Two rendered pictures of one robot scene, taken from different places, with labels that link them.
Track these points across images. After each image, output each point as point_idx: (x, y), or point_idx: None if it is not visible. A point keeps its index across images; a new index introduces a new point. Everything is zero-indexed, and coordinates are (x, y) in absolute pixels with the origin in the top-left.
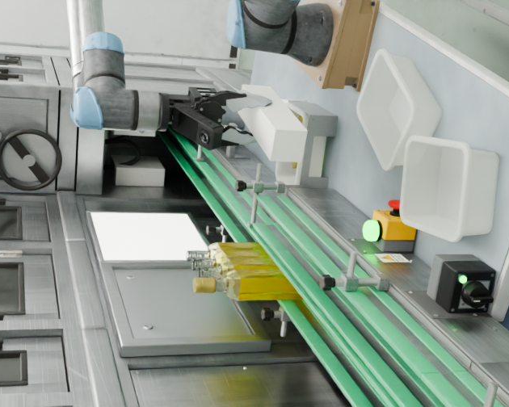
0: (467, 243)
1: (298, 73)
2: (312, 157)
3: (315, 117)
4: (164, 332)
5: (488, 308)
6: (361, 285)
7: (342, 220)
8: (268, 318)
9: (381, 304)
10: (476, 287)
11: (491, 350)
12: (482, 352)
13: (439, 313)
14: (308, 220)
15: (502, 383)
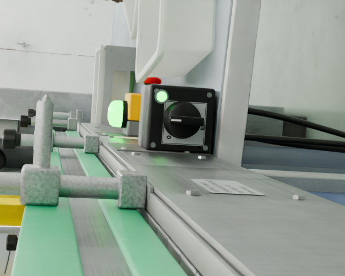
0: (200, 83)
1: (125, 35)
2: (113, 94)
3: (113, 48)
4: None
5: (214, 151)
6: (59, 144)
7: (111, 130)
8: (12, 246)
9: (74, 158)
10: (178, 103)
11: (168, 162)
12: (150, 161)
13: (132, 149)
14: (75, 136)
15: (139, 170)
